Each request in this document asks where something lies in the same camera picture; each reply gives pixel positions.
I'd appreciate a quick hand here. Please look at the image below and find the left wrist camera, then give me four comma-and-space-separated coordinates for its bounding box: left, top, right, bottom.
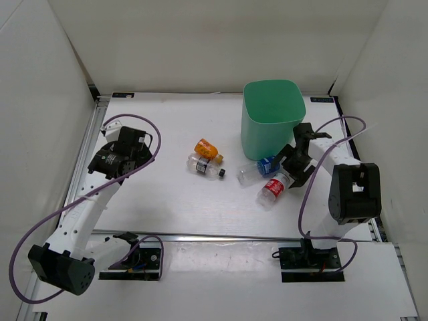
115, 126, 146, 153

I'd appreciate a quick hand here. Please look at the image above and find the clear bottle blue label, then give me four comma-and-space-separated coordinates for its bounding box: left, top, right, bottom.
237, 156, 280, 187

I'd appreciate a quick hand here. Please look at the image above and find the orange plastic bottle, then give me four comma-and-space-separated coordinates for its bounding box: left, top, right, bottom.
194, 138, 223, 165

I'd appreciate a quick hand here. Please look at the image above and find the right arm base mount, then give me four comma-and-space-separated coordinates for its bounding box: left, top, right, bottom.
272, 239, 345, 283

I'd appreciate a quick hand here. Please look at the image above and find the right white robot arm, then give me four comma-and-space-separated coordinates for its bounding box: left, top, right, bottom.
272, 134, 382, 268

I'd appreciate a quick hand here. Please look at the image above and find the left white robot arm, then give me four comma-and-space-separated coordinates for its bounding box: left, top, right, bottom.
28, 126, 152, 295

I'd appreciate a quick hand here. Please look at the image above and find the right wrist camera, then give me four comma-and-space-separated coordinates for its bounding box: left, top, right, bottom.
293, 122, 332, 144

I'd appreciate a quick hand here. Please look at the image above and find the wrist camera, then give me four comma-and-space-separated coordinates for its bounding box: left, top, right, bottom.
115, 126, 146, 153
293, 122, 332, 144

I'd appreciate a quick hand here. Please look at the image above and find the clear bottle red label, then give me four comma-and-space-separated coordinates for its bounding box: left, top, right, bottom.
256, 172, 292, 211

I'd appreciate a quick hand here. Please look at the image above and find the green plastic bin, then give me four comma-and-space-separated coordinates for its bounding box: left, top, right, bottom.
241, 80, 306, 160

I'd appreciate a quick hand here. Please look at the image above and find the clear bottle black label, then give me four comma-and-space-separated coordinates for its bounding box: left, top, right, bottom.
187, 153, 226, 180

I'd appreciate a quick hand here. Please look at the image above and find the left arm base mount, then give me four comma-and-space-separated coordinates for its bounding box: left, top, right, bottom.
98, 232, 165, 281

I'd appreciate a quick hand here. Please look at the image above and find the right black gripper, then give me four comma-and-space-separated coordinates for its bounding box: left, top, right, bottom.
270, 144, 316, 189

